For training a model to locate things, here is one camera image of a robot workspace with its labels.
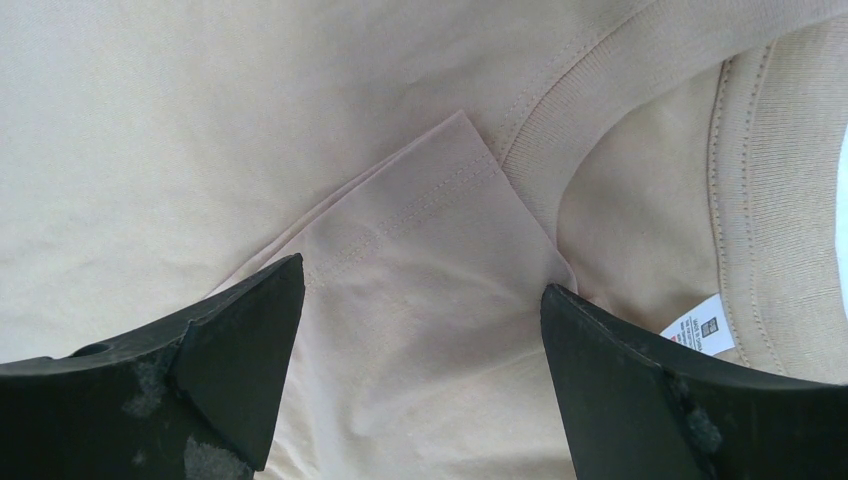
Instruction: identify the beige t shirt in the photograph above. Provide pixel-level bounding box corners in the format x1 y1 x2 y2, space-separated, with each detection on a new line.
1 1 847 479

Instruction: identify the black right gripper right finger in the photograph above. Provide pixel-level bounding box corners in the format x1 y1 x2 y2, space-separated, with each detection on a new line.
541 284 847 479

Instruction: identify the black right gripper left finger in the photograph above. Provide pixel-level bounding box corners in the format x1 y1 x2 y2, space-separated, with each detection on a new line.
1 254 305 479

